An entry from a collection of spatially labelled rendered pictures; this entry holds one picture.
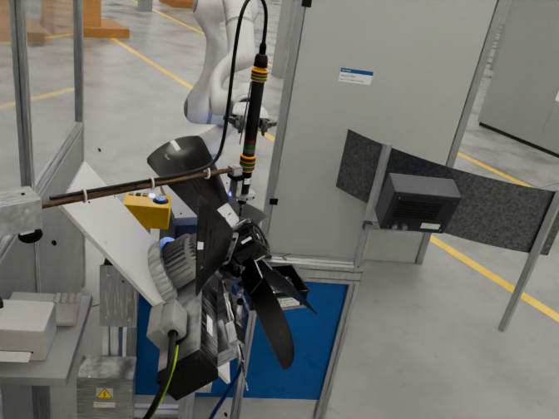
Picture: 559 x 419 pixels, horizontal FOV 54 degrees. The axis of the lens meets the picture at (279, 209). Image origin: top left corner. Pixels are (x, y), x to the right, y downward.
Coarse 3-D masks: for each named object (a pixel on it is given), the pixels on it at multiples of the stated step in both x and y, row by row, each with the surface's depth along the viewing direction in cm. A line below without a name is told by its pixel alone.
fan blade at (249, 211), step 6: (234, 204) 179; (246, 204) 186; (234, 210) 174; (246, 210) 177; (252, 210) 181; (258, 210) 186; (246, 216) 172; (252, 216) 174; (258, 216) 177; (264, 216) 182; (258, 222) 171
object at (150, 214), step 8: (128, 192) 198; (128, 200) 192; (136, 200) 193; (144, 200) 194; (152, 200) 195; (168, 200) 196; (128, 208) 190; (136, 208) 190; (144, 208) 191; (152, 208) 191; (160, 208) 192; (168, 208) 192; (136, 216) 192; (144, 216) 192; (152, 216) 193; (160, 216) 193; (168, 216) 193; (144, 224) 194; (152, 224) 194; (160, 224) 195; (168, 224) 195
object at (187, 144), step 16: (192, 144) 156; (160, 160) 147; (176, 160) 150; (192, 160) 153; (208, 160) 157; (160, 176) 145; (176, 192) 148; (192, 192) 150; (208, 192) 152; (224, 192) 155; (192, 208) 149
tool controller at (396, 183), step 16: (400, 176) 203; (416, 176) 205; (384, 192) 206; (400, 192) 196; (416, 192) 198; (432, 192) 199; (448, 192) 201; (384, 208) 205; (400, 208) 201; (416, 208) 201; (432, 208) 202; (448, 208) 203; (384, 224) 207; (400, 224) 207; (416, 224) 208; (432, 224) 208
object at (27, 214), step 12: (0, 192) 113; (12, 192) 114; (24, 192) 115; (0, 204) 109; (12, 204) 110; (24, 204) 111; (36, 204) 113; (0, 216) 109; (12, 216) 111; (24, 216) 113; (36, 216) 114; (0, 228) 110; (12, 228) 112; (24, 228) 114; (36, 228) 116
